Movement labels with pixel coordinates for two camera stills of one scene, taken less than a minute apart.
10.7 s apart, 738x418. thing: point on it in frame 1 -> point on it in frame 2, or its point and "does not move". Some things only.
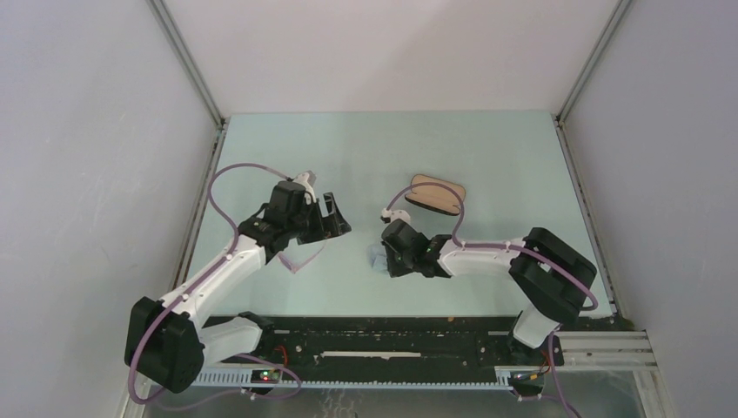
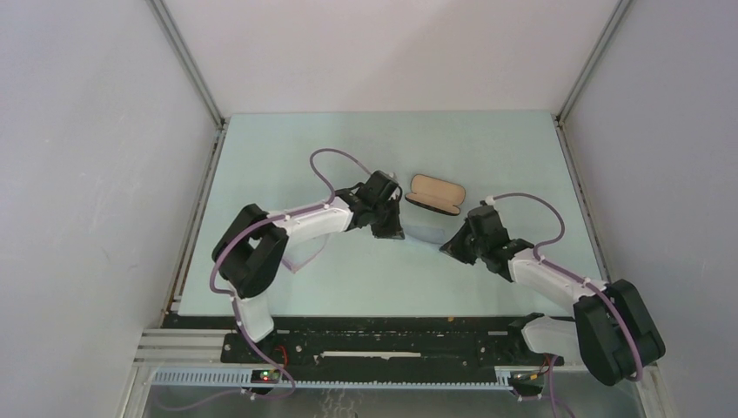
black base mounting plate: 392,342 does not move
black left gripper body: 308,225 -> 374,206
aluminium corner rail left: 178,46 does not move
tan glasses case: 435,197 does not move
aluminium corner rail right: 588,70 does not move
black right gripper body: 399,265 -> 483,247
